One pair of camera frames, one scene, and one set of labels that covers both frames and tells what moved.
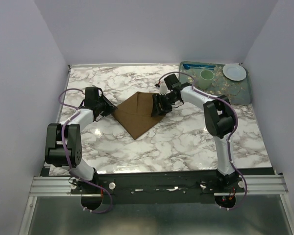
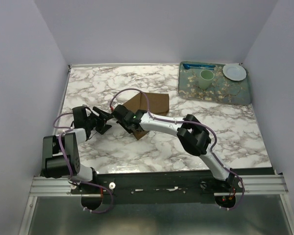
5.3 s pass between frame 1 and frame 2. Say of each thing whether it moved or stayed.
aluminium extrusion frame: stayed
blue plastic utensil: stayed
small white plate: stayed
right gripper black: moved
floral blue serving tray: stayed
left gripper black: moved
